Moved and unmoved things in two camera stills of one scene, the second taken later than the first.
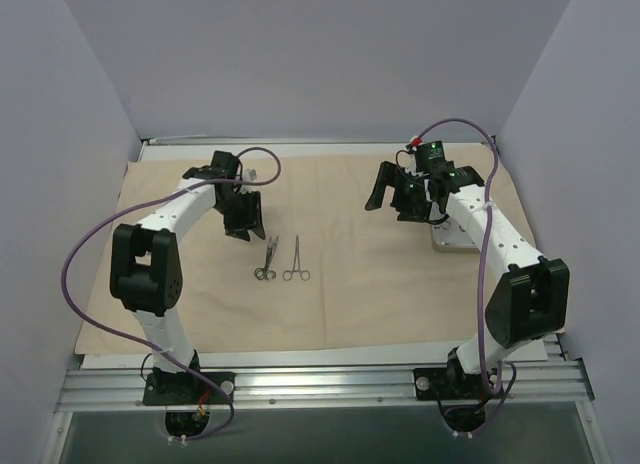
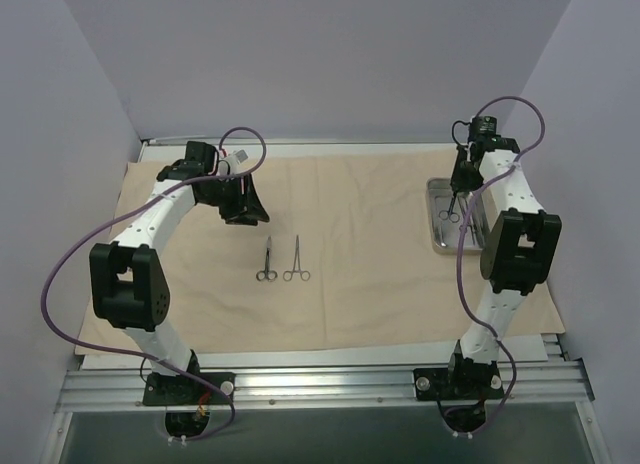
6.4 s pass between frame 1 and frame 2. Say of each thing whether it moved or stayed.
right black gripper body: moved
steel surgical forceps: stayed
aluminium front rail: stayed
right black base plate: stayed
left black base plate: stayed
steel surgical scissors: moved
